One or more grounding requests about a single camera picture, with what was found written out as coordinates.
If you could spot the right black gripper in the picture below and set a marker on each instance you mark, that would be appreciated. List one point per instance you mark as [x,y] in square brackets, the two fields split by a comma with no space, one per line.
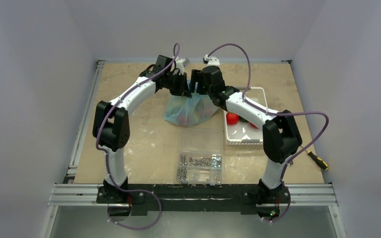
[200,84]

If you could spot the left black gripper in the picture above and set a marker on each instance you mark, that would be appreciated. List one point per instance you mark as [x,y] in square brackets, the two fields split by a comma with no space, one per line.
[183,89]

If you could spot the light blue plastic bag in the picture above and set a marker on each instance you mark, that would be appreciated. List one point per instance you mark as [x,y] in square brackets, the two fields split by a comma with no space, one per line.
[185,111]

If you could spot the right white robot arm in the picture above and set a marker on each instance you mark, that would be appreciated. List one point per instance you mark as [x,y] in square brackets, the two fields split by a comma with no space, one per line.
[280,133]

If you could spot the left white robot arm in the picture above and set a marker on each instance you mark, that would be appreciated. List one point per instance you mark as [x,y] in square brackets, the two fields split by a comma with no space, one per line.
[111,127]

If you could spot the red fake apple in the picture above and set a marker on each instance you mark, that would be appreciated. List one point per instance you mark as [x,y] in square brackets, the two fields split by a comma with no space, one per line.
[232,118]

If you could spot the green fake avocado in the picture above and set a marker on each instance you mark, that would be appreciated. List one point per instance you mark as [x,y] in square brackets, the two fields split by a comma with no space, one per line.
[243,120]

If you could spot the red fake tomato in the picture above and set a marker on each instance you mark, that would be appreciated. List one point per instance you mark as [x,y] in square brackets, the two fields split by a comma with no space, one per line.
[253,125]

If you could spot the clear plastic screw box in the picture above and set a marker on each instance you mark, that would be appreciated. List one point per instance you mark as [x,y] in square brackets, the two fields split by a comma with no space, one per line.
[200,156]

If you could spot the white plastic basket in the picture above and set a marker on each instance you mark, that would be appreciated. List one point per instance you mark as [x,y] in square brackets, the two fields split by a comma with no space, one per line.
[242,133]

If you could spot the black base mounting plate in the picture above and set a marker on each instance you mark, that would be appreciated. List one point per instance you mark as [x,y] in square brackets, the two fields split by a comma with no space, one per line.
[247,199]

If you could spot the yellow black screwdriver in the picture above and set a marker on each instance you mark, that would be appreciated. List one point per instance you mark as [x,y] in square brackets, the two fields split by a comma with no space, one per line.
[319,161]

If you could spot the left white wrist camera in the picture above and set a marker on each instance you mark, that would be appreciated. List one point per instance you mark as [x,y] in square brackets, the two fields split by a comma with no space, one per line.
[180,65]

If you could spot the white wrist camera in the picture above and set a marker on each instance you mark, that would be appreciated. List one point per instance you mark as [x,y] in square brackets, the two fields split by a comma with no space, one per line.
[180,65]
[210,60]

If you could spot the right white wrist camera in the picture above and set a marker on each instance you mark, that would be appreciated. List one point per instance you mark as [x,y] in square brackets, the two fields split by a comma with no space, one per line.
[210,60]

